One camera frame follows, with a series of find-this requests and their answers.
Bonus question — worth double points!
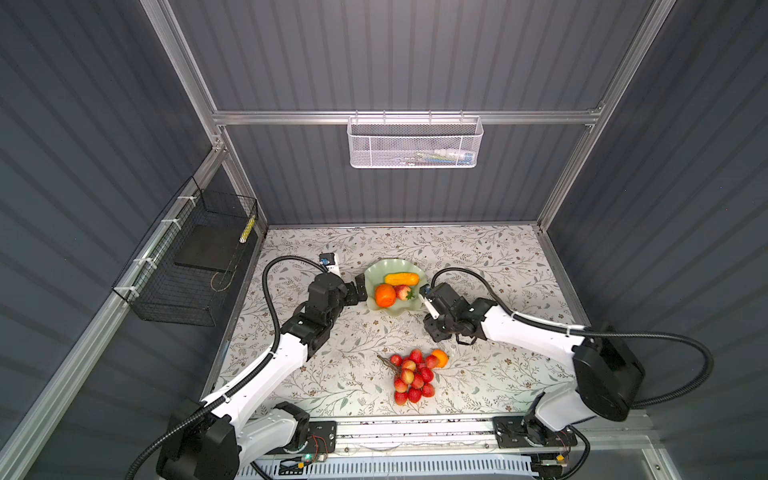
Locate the white wire wall basket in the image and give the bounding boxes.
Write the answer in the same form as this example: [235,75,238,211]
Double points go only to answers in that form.
[346,115,484,169]

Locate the small fake orange tangerine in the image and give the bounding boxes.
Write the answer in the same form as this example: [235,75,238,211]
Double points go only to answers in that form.
[431,349,449,368]

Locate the green wavy fruit bowl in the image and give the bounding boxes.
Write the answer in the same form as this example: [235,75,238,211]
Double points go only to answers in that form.
[363,259,428,316]

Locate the markers in white basket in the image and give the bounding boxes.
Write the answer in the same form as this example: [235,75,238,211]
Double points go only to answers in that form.
[401,149,476,168]

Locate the fake yellow corn cob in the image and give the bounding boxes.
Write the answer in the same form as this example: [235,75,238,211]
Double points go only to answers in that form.
[384,272,421,287]

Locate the black pad in basket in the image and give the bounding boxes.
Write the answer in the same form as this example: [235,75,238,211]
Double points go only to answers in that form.
[174,225,245,273]

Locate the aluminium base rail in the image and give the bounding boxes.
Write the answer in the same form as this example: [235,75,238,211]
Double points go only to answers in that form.
[263,413,577,460]

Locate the black wire side basket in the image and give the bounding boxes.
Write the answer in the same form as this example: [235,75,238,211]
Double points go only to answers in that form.
[113,179,259,327]

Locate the right black corrugated cable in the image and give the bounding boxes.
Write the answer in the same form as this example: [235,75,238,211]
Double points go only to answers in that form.
[429,266,715,409]

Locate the black corrugated cable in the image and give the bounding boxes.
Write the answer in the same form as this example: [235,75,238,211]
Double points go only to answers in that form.
[429,266,715,409]
[122,255,330,480]

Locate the fake red grape bunch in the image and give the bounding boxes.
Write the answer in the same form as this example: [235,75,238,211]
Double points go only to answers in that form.
[377,349,441,406]

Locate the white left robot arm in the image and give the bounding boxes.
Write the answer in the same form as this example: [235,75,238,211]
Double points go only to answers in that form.
[156,272,367,479]

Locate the yellow tube in basket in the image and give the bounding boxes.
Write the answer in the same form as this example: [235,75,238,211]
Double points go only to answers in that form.
[239,215,256,244]

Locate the fake red strawberry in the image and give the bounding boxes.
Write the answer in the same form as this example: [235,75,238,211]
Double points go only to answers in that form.
[394,285,413,301]

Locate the left black corrugated cable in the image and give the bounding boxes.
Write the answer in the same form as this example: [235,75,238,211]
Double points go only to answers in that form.
[122,255,330,480]

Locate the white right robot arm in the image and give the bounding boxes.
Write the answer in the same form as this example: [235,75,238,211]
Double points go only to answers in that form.
[419,283,645,446]

